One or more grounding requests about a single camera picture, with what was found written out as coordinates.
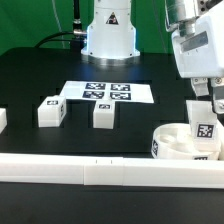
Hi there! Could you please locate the white sheet with tags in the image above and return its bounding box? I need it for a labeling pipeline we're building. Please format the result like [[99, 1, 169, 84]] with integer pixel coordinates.
[[60, 81, 154, 103]]

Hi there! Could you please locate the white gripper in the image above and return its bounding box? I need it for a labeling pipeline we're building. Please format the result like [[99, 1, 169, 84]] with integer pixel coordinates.
[[172, 6, 224, 114]]

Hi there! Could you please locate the white block at left edge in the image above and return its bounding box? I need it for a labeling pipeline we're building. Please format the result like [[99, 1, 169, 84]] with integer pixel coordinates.
[[0, 108, 7, 134]]

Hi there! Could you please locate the green backdrop curtain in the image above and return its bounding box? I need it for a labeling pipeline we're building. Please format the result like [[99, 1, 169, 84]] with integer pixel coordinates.
[[0, 0, 172, 55]]

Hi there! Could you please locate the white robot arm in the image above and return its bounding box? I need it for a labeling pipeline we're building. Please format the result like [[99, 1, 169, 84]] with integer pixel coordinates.
[[81, 0, 224, 114]]

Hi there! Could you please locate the black cable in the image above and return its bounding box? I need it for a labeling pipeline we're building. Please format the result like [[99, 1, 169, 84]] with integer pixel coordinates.
[[34, 0, 88, 49]]

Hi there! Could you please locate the white U-shaped fence wall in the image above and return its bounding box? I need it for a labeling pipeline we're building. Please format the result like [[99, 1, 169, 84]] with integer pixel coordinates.
[[0, 153, 224, 189]]

